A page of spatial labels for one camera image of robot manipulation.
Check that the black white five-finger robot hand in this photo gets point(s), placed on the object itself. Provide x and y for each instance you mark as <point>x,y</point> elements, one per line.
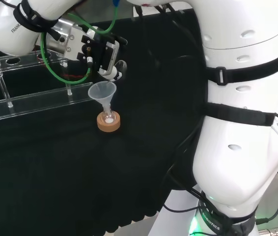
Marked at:
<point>109,73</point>

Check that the clear glass weighing funnel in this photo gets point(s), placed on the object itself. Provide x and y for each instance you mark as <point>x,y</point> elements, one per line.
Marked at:
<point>121,64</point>

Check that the translucent plastic funnel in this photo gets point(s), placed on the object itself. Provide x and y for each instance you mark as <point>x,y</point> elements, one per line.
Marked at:
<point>99,92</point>

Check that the small round-bottom glass flask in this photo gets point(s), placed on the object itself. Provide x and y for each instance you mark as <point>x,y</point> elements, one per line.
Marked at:
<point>108,119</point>

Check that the clear acrylic funnel stand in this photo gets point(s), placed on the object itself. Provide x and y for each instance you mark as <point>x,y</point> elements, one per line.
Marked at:
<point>43,98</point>

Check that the black bench cloth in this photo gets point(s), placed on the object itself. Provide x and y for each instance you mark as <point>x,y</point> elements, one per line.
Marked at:
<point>55,172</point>

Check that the pale base board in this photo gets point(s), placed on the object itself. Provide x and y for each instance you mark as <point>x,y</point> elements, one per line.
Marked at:
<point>175,221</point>

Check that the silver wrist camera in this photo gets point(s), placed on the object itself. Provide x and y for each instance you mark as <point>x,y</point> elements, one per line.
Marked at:
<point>110,54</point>

